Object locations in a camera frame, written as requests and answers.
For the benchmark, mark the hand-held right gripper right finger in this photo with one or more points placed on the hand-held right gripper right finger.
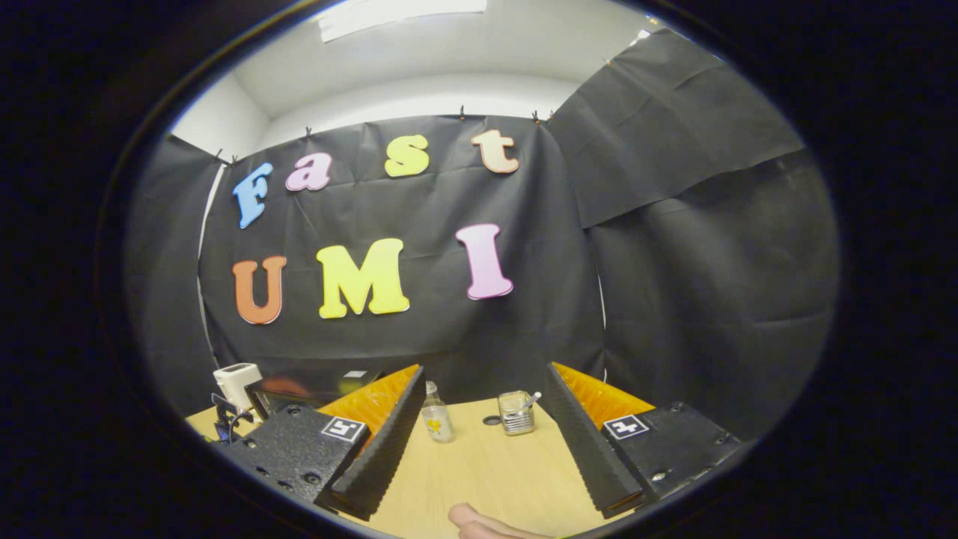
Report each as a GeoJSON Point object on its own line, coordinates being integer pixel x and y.
{"type": "Point", "coordinates": [584, 442]}

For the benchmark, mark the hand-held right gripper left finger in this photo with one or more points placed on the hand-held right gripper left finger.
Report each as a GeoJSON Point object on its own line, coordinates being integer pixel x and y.
{"type": "Point", "coordinates": [385, 449]}

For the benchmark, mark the black electric oven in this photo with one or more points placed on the black electric oven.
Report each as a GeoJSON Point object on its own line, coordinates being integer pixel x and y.
{"type": "Point", "coordinates": [299, 389]}

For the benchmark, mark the white toaster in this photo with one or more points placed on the white toaster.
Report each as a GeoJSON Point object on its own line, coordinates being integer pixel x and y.
{"type": "Point", "coordinates": [238, 383]}

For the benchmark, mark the clear glass bottle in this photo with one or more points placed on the clear glass bottle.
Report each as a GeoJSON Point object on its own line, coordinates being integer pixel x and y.
{"type": "Point", "coordinates": [437, 419]}

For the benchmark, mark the glass jar with spoon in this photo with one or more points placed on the glass jar with spoon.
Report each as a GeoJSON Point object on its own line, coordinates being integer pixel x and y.
{"type": "Point", "coordinates": [516, 415]}

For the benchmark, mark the black backdrop cloth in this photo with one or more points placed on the black backdrop cloth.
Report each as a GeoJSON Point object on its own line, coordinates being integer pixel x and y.
{"type": "Point", "coordinates": [464, 329]}

